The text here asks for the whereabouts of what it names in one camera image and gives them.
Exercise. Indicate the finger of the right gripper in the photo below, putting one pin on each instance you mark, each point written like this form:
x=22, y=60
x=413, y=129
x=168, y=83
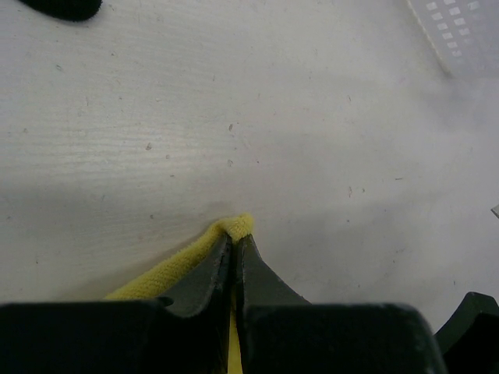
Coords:
x=472, y=329

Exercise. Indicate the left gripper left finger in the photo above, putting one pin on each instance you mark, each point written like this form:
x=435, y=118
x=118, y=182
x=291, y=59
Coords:
x=193, y=328

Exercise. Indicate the grey and pink towel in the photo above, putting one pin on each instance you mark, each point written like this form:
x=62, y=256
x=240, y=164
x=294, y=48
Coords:
x=67, y=10

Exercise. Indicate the grey and yellow towel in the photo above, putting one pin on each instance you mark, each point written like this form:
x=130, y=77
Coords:
x=168, y=272

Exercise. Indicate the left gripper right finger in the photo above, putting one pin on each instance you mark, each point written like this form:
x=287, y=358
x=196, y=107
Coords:
x=267, y=313

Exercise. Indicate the white plastic basket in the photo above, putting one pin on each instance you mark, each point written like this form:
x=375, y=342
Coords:
x=463, y=34

